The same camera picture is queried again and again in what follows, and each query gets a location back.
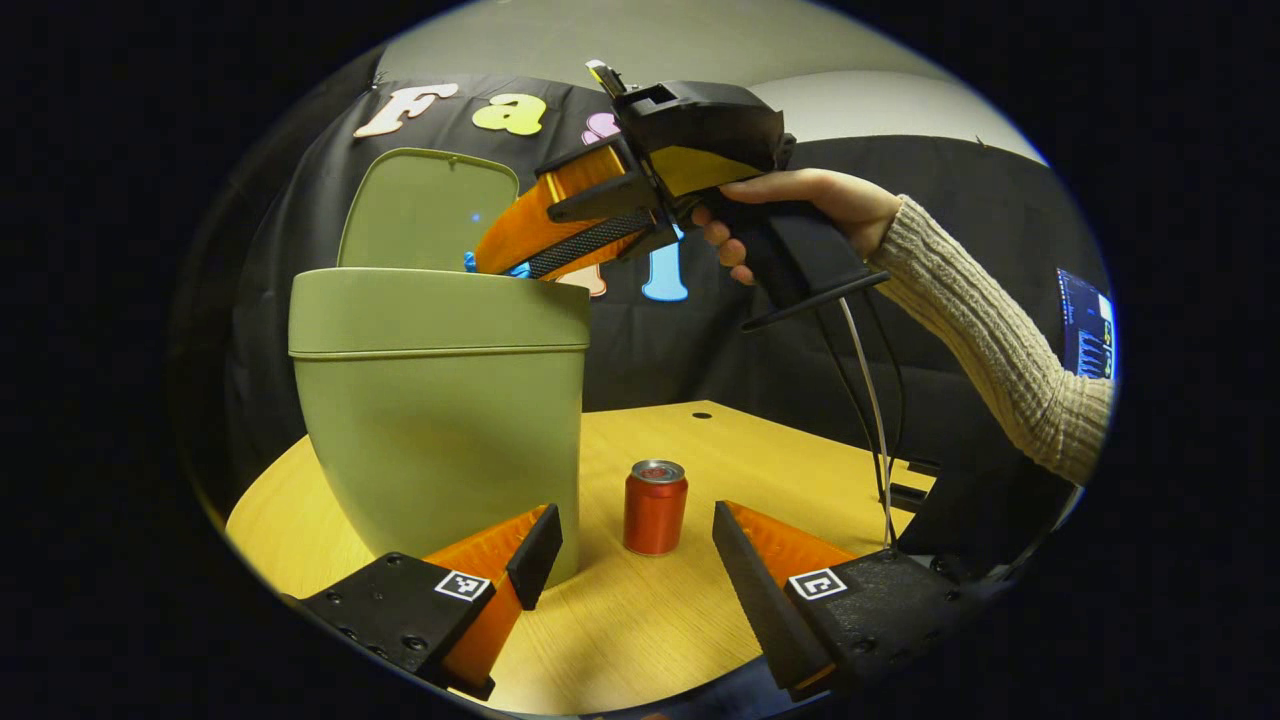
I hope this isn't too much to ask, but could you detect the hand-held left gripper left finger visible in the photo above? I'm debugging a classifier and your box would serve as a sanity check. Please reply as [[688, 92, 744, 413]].
[[300, 503, 564, 701]]

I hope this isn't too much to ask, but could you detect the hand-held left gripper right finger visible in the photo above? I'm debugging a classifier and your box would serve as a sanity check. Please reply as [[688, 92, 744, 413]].
[[712, 500, 986, 701]]

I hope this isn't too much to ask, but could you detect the blue paper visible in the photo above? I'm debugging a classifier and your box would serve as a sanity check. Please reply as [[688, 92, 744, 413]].
[[463, 250, 533, 281]]

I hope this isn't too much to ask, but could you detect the red pop can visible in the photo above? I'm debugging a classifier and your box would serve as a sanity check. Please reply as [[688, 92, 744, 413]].
[[623, 459, 689, 557]]

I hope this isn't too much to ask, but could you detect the green desktop garbage bin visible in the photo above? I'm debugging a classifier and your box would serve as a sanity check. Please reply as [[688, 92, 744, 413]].
[[288, 148, 591, 589]]

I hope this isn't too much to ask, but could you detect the wooden desktop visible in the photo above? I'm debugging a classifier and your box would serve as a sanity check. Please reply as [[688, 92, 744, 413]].
[[226, 400, 941, 716]]

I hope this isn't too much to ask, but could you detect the computer monitor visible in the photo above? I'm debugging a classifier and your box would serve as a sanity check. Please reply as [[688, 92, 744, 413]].
[[1057, 267, 1116, 381]]

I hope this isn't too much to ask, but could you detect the black desk edge bracket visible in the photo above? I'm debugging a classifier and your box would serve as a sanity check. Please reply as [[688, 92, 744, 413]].
[[885, 458, 941, 513]]

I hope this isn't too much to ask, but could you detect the black cable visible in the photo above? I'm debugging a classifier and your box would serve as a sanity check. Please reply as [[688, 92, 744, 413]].
[[815, 295, 909, 491]]

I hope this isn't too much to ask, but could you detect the white cable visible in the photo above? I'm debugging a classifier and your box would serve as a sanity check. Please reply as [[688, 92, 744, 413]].
[[838, 297, 898, 549]]

